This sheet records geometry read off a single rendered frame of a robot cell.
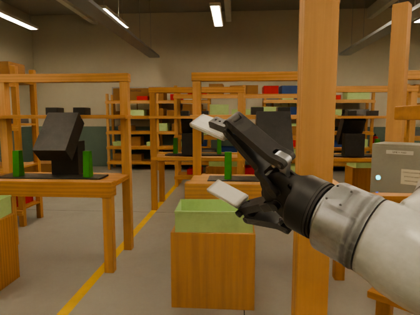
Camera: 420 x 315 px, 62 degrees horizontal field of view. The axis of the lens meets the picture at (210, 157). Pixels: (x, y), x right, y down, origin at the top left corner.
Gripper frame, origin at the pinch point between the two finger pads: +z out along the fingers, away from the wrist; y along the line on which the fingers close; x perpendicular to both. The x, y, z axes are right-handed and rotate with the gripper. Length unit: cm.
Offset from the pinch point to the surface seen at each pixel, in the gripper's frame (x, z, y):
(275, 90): -496, 383, -337
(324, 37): -55, 13, -4
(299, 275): -20, -1, -58
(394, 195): -55, -12, -49
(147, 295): -14, 150, -230
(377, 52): -946, 366, -440
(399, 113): -67, -5, -29
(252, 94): -459, 413, -336
